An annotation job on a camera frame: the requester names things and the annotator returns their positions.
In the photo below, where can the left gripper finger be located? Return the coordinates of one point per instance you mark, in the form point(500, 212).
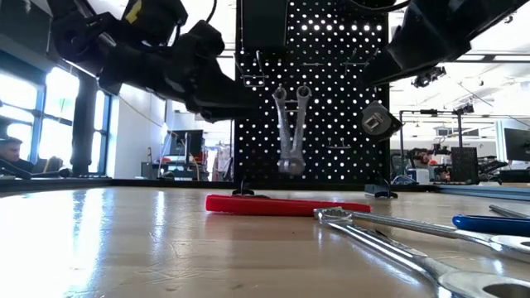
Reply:
point(223, 103)

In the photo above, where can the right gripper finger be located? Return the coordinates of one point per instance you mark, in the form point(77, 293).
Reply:
point(385, 68)

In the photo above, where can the black tape measure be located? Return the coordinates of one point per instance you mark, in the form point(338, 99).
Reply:
point(379, 122)

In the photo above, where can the red utility knife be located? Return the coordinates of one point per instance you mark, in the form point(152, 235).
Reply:
point(290, 205)

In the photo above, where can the large chrome combination wrench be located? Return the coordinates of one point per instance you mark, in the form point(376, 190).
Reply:
point(393, 250)
point(414, 225)

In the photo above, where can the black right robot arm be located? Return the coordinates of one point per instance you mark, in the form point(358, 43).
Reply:
point(513, 6)

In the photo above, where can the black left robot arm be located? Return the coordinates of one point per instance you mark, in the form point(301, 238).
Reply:
point(103, 41)

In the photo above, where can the black computer monitor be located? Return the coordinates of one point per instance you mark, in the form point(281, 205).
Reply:
point(188, 142)
point(517, 145)

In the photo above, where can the long fluorescent light bar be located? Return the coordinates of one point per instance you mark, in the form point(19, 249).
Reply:
point(497, 58)

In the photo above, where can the cluttered workbench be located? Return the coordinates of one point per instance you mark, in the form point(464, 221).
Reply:
point(178, 167)

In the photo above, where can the black pegboard bin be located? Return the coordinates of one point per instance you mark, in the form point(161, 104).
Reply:
point(265, 20)

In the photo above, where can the black pipe rack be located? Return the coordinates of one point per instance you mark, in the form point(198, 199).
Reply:
point(459, 128)

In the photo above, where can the black pegboard stand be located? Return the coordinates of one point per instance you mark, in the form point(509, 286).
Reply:
point(385, 165)

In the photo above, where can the white box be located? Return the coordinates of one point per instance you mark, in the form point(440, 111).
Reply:
point(419, 176)

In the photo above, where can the black mesh cabinet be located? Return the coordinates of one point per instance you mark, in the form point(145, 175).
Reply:
point(463, 165)

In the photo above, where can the black padded pillar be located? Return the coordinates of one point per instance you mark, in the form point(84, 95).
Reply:
point(85, 132)

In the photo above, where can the person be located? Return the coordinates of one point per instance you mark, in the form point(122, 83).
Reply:
point(12, 155)

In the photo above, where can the black hanging camera rig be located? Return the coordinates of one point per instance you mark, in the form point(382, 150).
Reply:
point(428, 76)

